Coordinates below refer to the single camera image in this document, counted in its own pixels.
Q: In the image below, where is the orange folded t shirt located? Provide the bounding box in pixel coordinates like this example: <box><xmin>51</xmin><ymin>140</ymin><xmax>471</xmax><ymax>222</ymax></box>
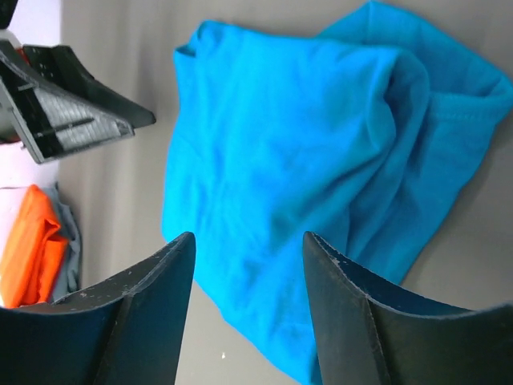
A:
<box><xmin>1</xmin><ymin>184</ymin><xmax>68</xmax><ymax>309</ymax></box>

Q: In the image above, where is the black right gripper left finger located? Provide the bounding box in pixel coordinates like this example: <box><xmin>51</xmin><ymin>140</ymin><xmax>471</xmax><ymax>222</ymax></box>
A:
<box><xmin>1</xmin><ymin>232</ymin><xmax>196</xmax><ymax>384</ymax></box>

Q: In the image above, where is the grey folded t shirt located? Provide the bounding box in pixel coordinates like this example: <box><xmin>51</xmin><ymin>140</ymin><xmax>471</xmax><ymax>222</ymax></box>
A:
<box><xmin>43</xmin><ymin>184</ymin><xmax>82</xmax><ymax>302</ymax></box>

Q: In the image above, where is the blue t shirt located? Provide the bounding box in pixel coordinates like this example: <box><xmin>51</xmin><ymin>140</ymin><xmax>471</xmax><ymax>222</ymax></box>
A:
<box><xmin>162</xmin><ymin>2</ymin><xmax>512</xmax><ymax>384</ymax></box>

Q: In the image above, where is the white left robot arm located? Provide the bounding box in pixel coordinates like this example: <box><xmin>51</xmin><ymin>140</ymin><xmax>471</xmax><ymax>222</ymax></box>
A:
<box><xmin>1</xmin><ymin>1</ymin><xmax>156</xmax><ymax>164</ymax></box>

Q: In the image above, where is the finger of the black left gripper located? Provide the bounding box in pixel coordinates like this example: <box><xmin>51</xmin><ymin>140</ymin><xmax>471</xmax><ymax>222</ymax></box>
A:
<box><xmin>22</xmin><ymin>45</ymin><xmax>156</xmax><ymax>128</ymax></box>
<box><xmin>1</xmin><ymin>39</ymin><xmax>134</xmax><ymax>164</ymax></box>

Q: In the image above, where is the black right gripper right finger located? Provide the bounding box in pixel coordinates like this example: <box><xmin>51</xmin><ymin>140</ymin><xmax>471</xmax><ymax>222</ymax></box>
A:
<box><xmin>303</xmin><ymin>232</ymin><xmax>512</xmax><ymax>384</ymax></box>

